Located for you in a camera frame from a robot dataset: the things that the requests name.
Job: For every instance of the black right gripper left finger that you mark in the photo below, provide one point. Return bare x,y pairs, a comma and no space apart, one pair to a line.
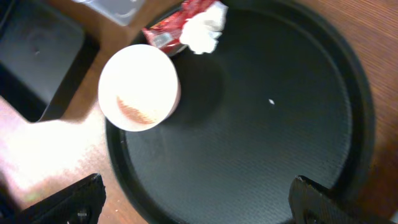
81,202

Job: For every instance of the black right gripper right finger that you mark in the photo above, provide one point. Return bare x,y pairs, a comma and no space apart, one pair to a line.
310,202

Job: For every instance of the pink bowl with rice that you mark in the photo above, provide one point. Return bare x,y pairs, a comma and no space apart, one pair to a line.
138,88

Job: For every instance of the round black tray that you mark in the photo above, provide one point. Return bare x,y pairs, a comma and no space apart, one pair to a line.
282,95

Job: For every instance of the black rectangular tray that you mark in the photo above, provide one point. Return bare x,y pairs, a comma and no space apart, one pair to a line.
45,55

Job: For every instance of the red snack wrapper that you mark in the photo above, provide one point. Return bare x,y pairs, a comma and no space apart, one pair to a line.
165,33

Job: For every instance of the clear plastic bin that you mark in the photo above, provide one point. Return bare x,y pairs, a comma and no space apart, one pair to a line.
121,12

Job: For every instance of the crumpled white tissue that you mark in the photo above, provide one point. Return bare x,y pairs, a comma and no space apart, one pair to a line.
201,32

